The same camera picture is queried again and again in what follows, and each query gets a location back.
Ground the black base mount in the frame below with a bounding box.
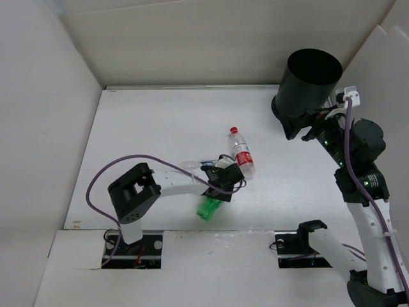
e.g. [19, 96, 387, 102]
[269, 220, 331, 269]
[101, 229, 163, 270]

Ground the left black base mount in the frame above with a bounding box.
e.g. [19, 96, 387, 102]
[101, 229, 163, 270]

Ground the black cylindrical bin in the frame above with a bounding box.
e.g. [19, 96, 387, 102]
[275, 49, 343, 118]

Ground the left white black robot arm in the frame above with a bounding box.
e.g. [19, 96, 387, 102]
[108, 162, 245, 254]

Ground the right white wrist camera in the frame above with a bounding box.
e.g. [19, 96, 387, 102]
[335, 86, 360, 109]

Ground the green plastic bottle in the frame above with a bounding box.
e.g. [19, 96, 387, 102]
[196, 197, 223, 221]

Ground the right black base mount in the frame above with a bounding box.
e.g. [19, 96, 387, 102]
[269, 220, 331, 269]

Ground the clear bottle blue white label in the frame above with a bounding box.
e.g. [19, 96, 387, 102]
[181, 160, 218, 171]

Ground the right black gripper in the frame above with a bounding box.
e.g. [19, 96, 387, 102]
[278, 104, 353, 168]

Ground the clear bottle red label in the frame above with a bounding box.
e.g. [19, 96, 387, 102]
[228, 127, 256, 179]

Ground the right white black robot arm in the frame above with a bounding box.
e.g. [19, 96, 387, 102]
[274, 109, 408, 306]

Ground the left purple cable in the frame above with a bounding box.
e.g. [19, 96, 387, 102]
[86, 153, 247, 268]

